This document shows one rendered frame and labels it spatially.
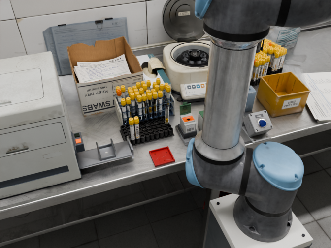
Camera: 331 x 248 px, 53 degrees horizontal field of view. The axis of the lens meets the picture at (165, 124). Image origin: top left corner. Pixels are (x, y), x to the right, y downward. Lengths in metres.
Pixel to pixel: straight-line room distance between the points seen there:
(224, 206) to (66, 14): 0.96
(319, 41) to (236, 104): 1.26
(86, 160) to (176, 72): 0.49
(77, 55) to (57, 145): 0.59
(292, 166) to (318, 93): 0.71
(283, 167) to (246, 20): 0.35
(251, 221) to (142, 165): 0.39
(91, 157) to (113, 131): 0.17
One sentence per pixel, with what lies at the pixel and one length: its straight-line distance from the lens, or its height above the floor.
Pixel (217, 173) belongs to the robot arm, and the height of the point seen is 1.10.
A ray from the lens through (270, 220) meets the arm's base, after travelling 0.87.
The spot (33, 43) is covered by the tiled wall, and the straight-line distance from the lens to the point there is 1.49.
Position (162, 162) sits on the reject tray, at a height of 0.88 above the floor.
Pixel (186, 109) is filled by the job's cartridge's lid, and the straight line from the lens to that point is 1.12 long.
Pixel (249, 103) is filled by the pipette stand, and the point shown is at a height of 0.93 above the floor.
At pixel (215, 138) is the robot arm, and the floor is 1.19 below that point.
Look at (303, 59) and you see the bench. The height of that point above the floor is 0.87.
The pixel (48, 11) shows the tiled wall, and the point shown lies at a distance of 1.44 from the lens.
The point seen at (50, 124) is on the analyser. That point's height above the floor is 1.11.
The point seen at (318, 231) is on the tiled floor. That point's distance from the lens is 2.12.
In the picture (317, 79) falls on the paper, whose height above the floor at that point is 0.89.
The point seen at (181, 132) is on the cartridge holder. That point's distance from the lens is 1.14.
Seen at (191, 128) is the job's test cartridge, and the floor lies 0.92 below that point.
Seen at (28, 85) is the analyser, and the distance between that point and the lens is 0.95.
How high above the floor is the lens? 1.68
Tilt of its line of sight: 42 degrees down
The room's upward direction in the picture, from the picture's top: straight up
